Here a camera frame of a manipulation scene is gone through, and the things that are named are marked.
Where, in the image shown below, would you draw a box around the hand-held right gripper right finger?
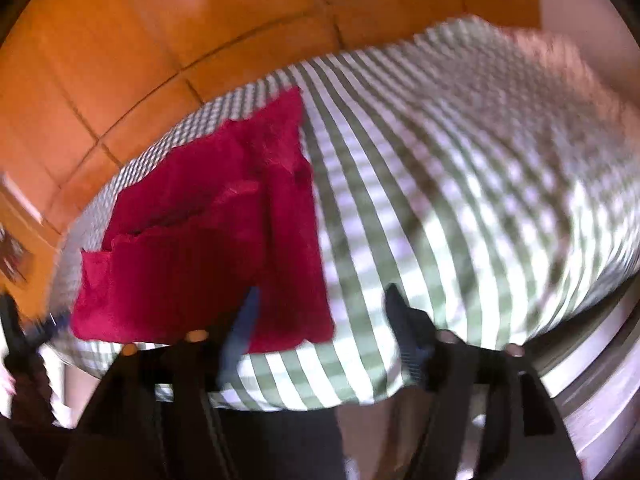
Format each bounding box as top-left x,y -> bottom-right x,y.
382,282 -> 586,480

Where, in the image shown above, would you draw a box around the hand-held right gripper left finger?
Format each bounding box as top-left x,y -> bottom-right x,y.
57,285 -> 263,480

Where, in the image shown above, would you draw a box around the red fleece garment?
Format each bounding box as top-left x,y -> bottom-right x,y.
70,86 -> 336,356

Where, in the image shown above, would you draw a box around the person's dark trousers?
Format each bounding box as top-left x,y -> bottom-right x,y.
220,405 -> 348,480

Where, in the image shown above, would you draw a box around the green white checked blanket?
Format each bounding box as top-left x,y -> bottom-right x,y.
47,15 -> 640,413

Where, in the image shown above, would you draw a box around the grey bed frame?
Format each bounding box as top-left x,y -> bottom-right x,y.
537,287 -> 640,468

